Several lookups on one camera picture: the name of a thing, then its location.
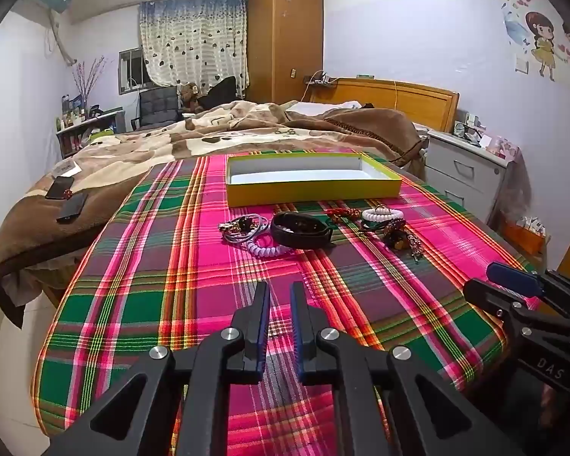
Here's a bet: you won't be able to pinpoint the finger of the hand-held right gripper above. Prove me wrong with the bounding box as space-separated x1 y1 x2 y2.
486 262 548 298
463 278 535 324

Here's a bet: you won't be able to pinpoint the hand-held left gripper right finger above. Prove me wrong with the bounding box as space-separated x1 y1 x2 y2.
290 281 528 456

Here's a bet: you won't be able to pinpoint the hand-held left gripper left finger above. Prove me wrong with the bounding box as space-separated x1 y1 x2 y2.
43 281 272 456

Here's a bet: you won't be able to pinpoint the purple spiral hair tie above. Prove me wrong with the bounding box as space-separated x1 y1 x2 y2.
245 234 286 258

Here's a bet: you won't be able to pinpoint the grey flower hair tie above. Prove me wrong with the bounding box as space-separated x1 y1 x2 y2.
221 218 269 247

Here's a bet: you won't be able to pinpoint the pink crystal bracelet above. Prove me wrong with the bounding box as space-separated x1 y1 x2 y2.
406 233 426 262

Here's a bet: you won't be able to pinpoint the black wristband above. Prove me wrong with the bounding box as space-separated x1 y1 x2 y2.
271 211 336 250

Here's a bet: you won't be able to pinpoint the dark bead amber bracelet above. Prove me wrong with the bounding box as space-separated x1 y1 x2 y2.
382 218 410 252

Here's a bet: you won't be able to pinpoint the yellow cardboard box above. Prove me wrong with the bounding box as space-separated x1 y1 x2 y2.
225 152 402 209

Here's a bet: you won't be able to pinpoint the orange box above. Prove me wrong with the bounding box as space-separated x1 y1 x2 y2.
503 216 548 255

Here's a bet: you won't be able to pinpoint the small gold brooch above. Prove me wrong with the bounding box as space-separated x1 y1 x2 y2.
224 215 263 231

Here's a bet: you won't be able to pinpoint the pink green plaid cloth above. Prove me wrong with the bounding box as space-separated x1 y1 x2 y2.
31 152 543 456

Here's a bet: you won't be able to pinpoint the grey nightstand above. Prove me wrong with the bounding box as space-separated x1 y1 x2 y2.
425 130 512 225

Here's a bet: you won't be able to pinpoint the black eyeglasses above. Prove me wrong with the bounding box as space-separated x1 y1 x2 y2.
453 121 483 146

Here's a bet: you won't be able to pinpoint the wooden bed headboard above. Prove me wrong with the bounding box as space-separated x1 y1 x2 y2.
309 77 461 134

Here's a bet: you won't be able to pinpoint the brown beige plush blanket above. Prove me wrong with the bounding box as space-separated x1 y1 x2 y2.
0 100 429 329

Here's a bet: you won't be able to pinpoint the white pillow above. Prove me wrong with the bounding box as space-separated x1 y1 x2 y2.
287 100 363 116

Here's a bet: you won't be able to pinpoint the black bag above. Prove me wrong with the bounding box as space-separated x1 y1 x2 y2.
203 76 238 106

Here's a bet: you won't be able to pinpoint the brown teddy bear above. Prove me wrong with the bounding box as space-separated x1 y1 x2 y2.
178 82 203 113

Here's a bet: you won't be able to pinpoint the grey office chair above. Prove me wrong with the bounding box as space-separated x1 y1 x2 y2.
130 85 181 130

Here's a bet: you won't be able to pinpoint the black phone with red charm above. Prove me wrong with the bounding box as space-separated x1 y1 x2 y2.
45 177 76 201

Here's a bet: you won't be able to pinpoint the white power strip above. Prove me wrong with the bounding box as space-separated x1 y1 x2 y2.
305 70 339 86

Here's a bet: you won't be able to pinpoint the white card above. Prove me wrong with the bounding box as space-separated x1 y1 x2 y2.
51 160 82 179

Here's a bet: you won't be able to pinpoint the grey shelf desk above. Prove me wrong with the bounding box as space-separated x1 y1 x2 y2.
54 107 127 160

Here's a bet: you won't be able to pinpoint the wooden wardrobe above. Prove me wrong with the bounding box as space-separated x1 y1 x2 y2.
246 0 325 105

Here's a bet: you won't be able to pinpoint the window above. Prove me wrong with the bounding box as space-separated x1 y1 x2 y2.
119 47 149 96

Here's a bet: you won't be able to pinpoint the assorted toiletry bottles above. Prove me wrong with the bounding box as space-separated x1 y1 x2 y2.
56 94 90 130

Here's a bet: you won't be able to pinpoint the heart print curtain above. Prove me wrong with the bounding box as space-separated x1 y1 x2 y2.
139 0 250 100

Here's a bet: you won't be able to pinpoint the purple flower branches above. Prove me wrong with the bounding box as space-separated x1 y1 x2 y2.
71 56 109 105

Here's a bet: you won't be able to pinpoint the air conditioner pipe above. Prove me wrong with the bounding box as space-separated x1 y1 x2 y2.
46 9 78 65

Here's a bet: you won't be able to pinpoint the red bead bracelet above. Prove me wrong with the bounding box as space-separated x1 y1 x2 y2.
324 206 363 225

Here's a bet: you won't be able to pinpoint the white pearl bracelet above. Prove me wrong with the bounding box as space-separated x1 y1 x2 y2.
361 204 404 223

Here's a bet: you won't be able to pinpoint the cartoon wall sticker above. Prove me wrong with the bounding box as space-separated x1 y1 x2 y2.
434 0 570 94

